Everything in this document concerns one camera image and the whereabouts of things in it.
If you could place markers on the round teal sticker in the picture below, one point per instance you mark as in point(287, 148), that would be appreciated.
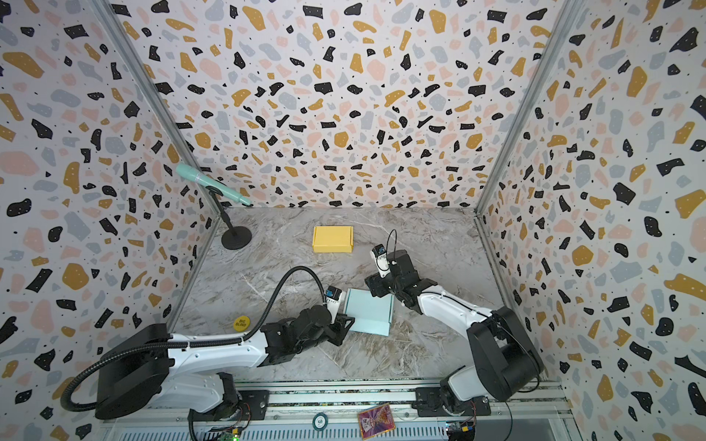
point(320, 422)

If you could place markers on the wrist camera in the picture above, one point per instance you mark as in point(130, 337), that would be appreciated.
point(379, 256)
point(333, 298)

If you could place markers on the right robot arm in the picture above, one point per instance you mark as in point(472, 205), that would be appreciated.
point(504, 358)

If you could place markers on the black microphone stand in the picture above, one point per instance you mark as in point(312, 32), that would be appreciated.
point(235, 237)

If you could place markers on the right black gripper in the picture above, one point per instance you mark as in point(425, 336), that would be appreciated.
point(387, 283)

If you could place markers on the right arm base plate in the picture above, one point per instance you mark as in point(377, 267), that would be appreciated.
point(438, 402)

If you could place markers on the light blue paper box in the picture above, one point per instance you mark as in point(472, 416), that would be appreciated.
point(372, 315)

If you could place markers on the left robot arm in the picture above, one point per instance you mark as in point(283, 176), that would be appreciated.
point(167, 370)

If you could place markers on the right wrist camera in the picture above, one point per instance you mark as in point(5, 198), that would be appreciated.
point(379, 256)

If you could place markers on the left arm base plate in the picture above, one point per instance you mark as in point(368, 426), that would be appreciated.
point(242, 406)

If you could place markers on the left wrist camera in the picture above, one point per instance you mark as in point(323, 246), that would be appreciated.
point(333, 298)

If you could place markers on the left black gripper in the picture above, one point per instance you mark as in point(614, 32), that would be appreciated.
point(336, 325)

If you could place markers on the yellow round sticker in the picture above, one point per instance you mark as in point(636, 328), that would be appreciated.
point(241, 324)

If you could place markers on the mint green microphone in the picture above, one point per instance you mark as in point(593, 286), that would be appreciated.
point(198, 177)

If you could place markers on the yellow paper box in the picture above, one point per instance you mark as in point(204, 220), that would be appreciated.
point(333, 239)

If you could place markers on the colourful card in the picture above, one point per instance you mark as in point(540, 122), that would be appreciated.
point(376, 421)

